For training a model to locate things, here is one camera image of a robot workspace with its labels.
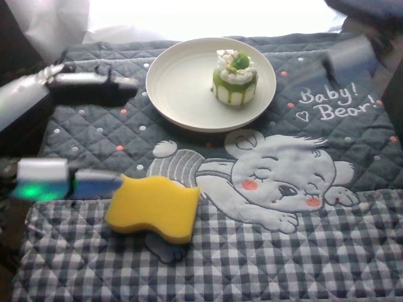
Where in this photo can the dark brown cabinet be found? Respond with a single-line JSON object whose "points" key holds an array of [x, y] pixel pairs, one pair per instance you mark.
{"points": [[393, 100]]}

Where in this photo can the yellow and green sponge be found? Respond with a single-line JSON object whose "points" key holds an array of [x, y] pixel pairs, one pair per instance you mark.
{"points": [[151, 207]]}

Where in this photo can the white backdrop cloth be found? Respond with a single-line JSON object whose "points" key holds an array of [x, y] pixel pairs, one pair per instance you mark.
{"points": [[56, 25]]}

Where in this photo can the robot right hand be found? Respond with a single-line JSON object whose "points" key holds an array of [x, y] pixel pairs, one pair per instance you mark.
{"points": [[22, 91]]}

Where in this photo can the white round plate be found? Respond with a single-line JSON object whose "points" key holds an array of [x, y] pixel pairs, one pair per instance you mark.
{"points": [[179, 81]]}

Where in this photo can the green and white toy cake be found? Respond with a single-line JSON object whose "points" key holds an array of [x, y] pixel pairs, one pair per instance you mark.
{"points": [[234, 88]]}

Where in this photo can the grey quilt with bear print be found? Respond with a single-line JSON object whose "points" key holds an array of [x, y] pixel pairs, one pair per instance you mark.
{"points": [[252, 258]]}

